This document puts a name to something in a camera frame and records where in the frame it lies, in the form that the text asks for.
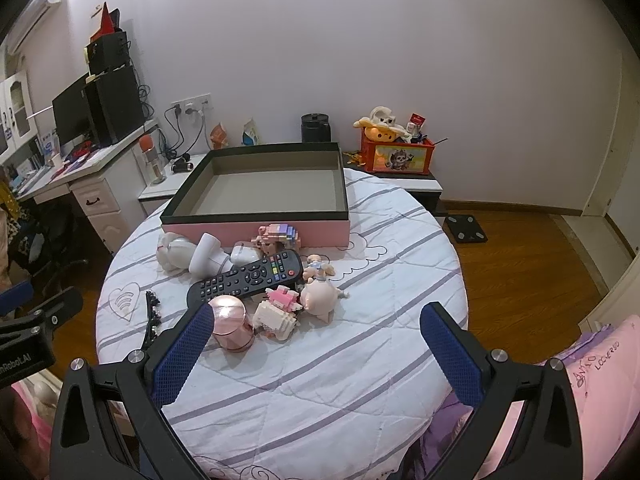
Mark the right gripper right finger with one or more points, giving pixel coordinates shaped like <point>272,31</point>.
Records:
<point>545,442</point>

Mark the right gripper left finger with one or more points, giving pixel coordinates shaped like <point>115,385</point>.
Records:
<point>109,422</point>

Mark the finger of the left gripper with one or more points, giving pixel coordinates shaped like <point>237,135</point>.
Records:
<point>15,296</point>
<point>47,317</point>

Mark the clear heart acrylic piece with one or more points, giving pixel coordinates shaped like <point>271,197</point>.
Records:
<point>123,300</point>

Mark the black hair clip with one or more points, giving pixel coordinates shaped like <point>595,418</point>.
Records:
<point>153,319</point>

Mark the white rabbit figurine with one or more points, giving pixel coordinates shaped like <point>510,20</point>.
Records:
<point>174,252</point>

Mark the rose gold round tin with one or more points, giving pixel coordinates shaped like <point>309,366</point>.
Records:
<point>232,329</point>

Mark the white pink brick figure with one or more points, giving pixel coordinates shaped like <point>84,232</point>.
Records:
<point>276,315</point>

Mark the black tv remote control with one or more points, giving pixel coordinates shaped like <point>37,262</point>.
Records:
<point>283,268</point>

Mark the pink pastel brick figure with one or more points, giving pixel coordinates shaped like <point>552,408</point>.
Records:
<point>277,237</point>

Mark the pink pig figurine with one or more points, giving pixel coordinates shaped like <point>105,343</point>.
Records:
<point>319,296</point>

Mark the black office chair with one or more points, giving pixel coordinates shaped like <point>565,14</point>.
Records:
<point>51,242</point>

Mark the pink bed sheet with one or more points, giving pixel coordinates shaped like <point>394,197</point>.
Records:
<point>603,368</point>

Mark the white desk with drawers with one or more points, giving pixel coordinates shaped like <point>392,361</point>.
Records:
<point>106,187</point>

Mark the white low side cabinet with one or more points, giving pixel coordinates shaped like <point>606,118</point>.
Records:
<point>155,195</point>

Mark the black computer monitor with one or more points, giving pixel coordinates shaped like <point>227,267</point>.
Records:
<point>70,112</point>

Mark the water bottle orange cap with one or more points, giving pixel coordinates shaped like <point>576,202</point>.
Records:
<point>153,165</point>

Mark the black computer tower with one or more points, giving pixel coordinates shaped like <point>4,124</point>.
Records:
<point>114,105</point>

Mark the white striped quilted tablecloth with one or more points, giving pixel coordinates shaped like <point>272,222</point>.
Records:
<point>318,373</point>

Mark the pink black storage box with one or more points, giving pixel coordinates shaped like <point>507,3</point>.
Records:
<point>235,191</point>

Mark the black bathroom scale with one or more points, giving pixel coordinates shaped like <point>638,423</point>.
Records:
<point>465,229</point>

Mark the orange snack bag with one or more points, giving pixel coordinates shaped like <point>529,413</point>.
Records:
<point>218,138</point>

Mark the black speaker box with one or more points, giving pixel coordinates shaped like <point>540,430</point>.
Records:
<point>108,52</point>

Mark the blue white snack bag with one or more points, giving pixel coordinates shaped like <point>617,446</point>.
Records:
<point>250,135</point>

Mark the black white tv stand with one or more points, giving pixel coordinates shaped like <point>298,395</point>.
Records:
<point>410,187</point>

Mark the white air conditioner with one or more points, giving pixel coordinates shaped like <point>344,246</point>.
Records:
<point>30,18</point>

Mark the red toy crate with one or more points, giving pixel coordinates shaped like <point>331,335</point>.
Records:
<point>396,158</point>

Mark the black cylindrical appliance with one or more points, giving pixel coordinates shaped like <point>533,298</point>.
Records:
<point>315,127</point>

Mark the yellow white plush toys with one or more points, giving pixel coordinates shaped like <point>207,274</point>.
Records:
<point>380,127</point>

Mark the white wall cupboard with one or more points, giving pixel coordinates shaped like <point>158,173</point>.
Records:
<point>18,127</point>

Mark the wall power outlet strip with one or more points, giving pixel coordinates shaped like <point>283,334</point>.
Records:
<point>197,104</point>

